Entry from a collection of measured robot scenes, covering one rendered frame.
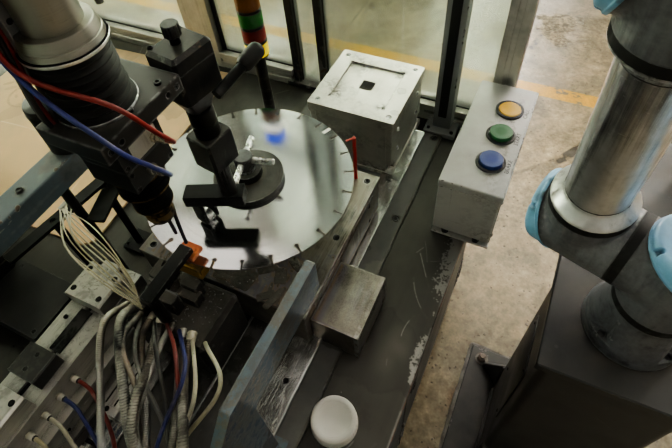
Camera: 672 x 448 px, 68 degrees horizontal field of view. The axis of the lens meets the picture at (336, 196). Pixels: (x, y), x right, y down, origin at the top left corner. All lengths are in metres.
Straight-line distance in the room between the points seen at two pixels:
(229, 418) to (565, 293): 0.60
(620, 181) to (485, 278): 1.18
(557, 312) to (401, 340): 0.27
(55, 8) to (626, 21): 0.46
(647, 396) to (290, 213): 0.60
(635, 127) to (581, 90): 1.98
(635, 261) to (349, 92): 0.57
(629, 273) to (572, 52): 2.09
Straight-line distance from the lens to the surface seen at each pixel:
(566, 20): 3.02
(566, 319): 0.93
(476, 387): 1.63
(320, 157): 0.81
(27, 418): 0.84
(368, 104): 0.98
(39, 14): 0.46
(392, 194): 1.00
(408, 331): 0.86
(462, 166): 0.87
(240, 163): 0.75
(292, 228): 0.73
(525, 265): 1.86
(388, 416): 0.82
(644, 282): 0.78
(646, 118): 0.58
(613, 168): 0.65
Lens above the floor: 1.54
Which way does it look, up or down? 51 degrees down
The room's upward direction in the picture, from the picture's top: 6 degrees counter-clockwise
